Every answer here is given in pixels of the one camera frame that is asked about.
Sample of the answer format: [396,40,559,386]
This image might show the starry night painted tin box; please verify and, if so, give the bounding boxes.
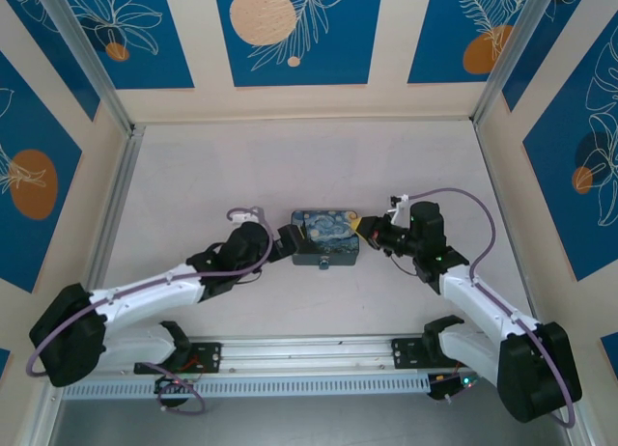
[289,209,363,268]

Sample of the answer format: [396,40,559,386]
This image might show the grey metal sheet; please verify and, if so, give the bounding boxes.
[45,396,569,446]

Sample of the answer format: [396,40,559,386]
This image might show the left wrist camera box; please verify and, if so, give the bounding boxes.
[227,205,265,226]

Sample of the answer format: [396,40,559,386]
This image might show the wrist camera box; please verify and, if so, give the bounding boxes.
[387,191,412,226]
[227,205,265,226]

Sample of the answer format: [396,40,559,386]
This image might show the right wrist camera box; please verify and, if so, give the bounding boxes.
[387,191,412,226]

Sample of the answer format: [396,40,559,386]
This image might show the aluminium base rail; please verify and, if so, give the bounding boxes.
[41,330,576,382]

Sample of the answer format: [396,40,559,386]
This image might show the grey slotted cable duct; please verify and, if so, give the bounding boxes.
[62,374,432,400]

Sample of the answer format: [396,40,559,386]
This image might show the blue floral wall panel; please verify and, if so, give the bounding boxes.
[0,49,84,293]
[47,0,196,92]
[522,28,618,284]
[407,0,538,86]
[212,0,385,88]

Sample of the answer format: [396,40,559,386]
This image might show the aluminium frame post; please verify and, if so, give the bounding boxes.
[470,0,555,128]
[34,0,147,139]

